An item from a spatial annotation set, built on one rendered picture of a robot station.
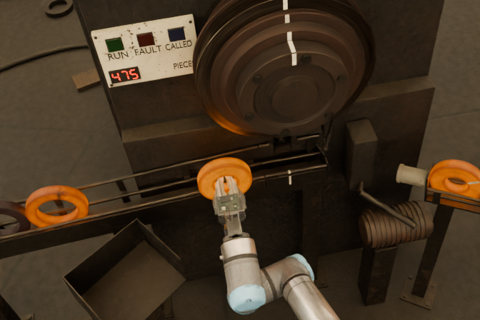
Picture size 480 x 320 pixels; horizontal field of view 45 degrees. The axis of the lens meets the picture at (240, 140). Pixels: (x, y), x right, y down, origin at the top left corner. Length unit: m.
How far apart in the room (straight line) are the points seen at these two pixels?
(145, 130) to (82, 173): 1.18
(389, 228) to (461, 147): 1.06
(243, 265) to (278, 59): 0.52
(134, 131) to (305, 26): 0.65
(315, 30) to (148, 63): 0.47
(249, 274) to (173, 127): 0.52
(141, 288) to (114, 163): 1.22
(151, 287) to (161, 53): 0.67
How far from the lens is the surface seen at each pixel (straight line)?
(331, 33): 1.40
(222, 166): 1.56
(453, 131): 2.95
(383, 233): 1.91
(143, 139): 1.72
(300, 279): 1.56
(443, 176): 1.80
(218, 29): 1.36
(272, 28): 1.36
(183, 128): 1.72
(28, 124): 3.23
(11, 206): 1.86
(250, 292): 1.45
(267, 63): 1.33
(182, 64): 1.58
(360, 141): 1.75
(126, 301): 1.75
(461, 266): 2.50
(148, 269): 1.77
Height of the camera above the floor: 2.10
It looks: 48 degrees down
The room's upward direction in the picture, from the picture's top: 7 degrees counter-clockwise
